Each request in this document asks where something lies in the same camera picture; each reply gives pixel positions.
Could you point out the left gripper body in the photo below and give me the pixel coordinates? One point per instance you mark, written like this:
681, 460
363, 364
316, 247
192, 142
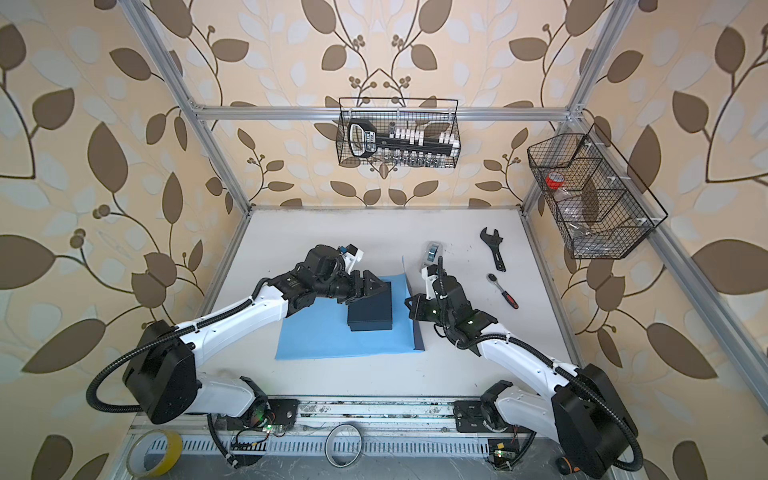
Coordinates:
336, 285

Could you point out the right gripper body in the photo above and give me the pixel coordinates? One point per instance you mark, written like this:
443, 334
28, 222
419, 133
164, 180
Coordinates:
449, 319

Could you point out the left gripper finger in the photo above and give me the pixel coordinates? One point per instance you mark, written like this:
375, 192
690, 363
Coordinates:
363, 293
365, 282

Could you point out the black gift box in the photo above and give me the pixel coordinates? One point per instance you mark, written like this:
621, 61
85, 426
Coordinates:
373, 313

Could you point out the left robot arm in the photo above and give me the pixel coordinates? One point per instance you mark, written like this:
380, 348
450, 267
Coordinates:
163, 377

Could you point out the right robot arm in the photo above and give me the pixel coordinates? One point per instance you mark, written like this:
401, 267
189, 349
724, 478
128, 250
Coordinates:
578, 407

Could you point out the black adjustable wrench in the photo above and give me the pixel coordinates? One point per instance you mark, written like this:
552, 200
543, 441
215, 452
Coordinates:
493, 241

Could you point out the red capped plastic item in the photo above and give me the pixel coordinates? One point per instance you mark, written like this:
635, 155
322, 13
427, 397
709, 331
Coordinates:
554, 180

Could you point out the orange black screwdriver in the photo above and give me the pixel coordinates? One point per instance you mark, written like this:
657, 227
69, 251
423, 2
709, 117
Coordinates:
564, 466

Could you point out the yellow tape roll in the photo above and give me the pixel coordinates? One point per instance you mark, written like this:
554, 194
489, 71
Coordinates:
154, 454

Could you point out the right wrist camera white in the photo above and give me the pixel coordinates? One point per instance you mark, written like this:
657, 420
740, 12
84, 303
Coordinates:
431, 274

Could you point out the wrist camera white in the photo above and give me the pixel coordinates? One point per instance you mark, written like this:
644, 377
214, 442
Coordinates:
431, 274
351, 255

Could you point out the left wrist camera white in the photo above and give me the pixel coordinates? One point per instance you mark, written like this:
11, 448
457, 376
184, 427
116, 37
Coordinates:
351, 255

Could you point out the red handled ratchet wrench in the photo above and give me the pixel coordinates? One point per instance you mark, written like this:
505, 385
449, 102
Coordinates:
504, 293

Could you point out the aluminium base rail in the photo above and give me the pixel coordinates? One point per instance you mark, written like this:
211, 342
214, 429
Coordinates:
417, 427

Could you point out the black socket set rail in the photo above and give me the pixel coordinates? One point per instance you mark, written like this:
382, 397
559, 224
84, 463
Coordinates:
364, 141

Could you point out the back wire basket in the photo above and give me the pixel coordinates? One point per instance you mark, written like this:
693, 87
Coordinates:
432, 114

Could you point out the wire basket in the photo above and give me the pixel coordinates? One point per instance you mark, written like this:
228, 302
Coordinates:
605, 208
432, 114

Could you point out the right wire basket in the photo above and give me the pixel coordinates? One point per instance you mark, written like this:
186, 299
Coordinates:
605, 208

